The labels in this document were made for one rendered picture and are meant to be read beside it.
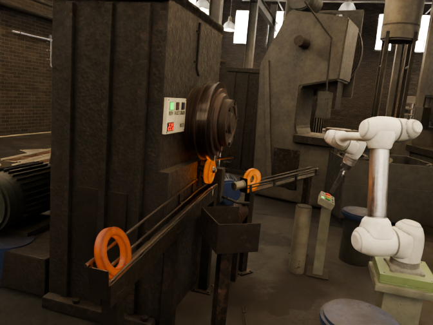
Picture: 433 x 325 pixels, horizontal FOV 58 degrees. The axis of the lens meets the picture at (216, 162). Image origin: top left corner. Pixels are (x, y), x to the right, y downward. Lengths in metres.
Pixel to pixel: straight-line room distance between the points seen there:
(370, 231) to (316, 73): 2.94
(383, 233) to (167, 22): 1.54
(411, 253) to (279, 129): 2.98
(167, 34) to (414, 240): 1.67
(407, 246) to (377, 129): 0.64
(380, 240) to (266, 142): 3.02
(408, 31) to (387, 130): 8.72
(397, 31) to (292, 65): 6.15
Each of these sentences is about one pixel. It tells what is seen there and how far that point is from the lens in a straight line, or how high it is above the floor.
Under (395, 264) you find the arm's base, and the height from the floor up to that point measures 0.44.
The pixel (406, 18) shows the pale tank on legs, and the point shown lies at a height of 3.49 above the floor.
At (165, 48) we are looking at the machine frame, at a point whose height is 1.47.
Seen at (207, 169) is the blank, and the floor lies 0.83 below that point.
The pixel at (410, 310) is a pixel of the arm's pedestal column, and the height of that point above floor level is 0.21.
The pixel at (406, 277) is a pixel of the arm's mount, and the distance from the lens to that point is 2.38.
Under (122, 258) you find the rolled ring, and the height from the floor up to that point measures 0.64.
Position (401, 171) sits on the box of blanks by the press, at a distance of 4.43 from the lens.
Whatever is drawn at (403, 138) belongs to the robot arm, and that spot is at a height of 1.13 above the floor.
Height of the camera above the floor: 1.27
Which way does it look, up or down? 10 degrees down
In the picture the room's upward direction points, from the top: 5 degrees clockwise
